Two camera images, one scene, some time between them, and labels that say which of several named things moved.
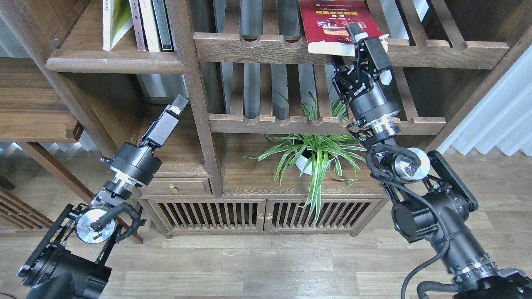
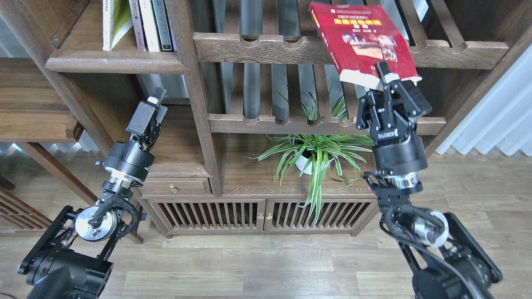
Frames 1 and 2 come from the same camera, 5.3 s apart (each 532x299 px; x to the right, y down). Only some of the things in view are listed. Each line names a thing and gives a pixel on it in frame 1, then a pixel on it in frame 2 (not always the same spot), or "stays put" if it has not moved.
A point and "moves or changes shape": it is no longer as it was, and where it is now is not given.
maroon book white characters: x=138 y=25 stays put
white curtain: x=501 y=117 stays put
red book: x=325 y=21 moves or changes shape
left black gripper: x=139 y=164 → x=126 y=156
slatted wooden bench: x=16 y=214 stays put
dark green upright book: x=163 y=25 stays put
